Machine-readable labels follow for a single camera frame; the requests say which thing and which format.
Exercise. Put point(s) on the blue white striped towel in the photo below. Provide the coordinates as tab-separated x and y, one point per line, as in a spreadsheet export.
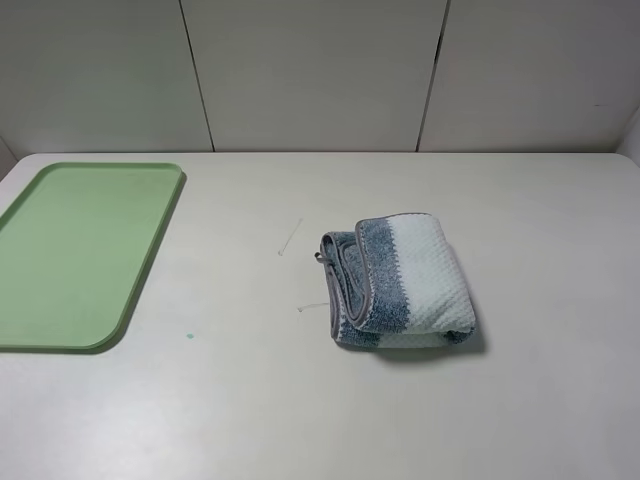
394	282

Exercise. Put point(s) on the green plastic tray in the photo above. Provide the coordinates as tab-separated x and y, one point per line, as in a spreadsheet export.
76	247

